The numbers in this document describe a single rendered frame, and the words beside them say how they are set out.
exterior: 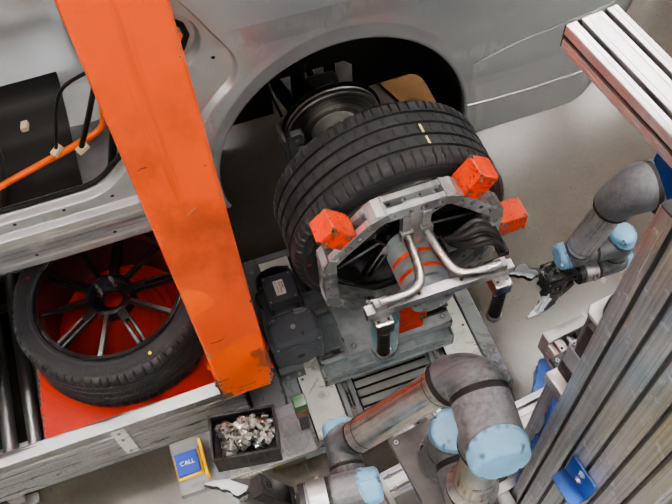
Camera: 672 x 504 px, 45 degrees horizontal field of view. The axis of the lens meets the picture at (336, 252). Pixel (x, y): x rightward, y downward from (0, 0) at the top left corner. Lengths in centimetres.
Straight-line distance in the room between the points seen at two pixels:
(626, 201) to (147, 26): 112
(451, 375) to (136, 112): 74
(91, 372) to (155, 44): 155
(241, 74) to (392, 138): 43
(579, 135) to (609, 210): 188
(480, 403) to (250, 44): 110
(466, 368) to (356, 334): 142
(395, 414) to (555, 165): 220
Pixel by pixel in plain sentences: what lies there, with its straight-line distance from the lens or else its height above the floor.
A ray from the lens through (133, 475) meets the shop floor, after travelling 311.
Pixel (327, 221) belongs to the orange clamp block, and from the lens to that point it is 211.
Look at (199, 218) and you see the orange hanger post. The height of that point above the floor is 146.
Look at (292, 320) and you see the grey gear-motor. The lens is 278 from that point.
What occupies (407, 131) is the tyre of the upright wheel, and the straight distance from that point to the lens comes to 222.
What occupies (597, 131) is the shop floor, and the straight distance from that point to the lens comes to 387.
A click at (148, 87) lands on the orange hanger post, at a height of 186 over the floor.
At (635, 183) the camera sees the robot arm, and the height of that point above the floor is 138.
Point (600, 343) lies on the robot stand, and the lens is 139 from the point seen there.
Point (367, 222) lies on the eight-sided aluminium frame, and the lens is 213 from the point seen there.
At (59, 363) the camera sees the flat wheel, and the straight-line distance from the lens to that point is 278.
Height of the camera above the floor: 287
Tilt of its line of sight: 58 degrees down
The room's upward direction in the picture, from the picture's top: 5 degrees counter-clockwise
